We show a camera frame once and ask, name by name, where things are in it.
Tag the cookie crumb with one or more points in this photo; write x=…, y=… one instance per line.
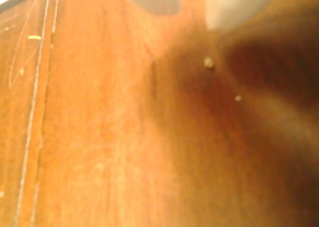
x=208, y=62
x=238, y=98

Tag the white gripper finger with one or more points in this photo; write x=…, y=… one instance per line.
x=224, y=7

